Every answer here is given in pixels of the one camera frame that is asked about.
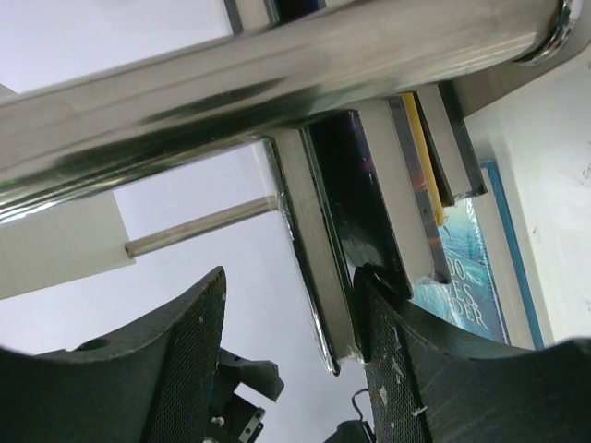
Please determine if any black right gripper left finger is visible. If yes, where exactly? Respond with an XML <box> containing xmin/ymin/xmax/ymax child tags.
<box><xmin>1</xmin><ymin>267</ymin><xmax>226</xmax><ymax>442</ymax></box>

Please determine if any blue ocean Jules Verne book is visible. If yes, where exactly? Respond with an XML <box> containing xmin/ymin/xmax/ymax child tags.
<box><xmin>413</xmin><ymin>161</ymin><xmax>544</xmax><ymax>350</ymax></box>

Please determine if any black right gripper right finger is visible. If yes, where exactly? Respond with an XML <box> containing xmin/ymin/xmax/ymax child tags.
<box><xmin>354</xmin><ymin>268</ymin><xmax>590</xmax><ymax>442</ymax></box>

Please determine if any dark green hardcover book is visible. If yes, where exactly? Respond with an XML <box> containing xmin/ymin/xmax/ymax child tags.
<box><xmin>265</xmin><ymin>128</ymin><xmax>363</xmax><ymax>377</ymax></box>

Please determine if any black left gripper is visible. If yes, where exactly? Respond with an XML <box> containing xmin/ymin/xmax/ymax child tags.
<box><xmin>203</xmin><ymin>349</ymin><xmax>284</xmax><ymax>443</ymax></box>

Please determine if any white two-tier wooden shelf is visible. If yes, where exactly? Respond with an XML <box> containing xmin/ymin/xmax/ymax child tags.
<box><xmin>0</xmin><ymin>0</ymin><xmax>591</xmax><ymax>301</ymax></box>

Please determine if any purple galaxy cover book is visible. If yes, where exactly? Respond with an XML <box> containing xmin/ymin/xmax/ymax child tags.
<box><xmin>308</xmin><ymin>96</ymin><xmax>451</xmax><ymax>299</ymax></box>

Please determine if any black Moon and Sixpence book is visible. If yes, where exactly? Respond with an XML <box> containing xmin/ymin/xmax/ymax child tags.
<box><xmin>416</xmin><ymin>81</ymin><xmax>487</xmax><ymax>207</ymax></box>

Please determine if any yellow paperback book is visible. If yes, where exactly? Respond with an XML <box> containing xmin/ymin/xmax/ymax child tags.
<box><xmin>402</xmin><ymin>92</ymin><xmax>446</xmax><ymax>227</ymax></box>

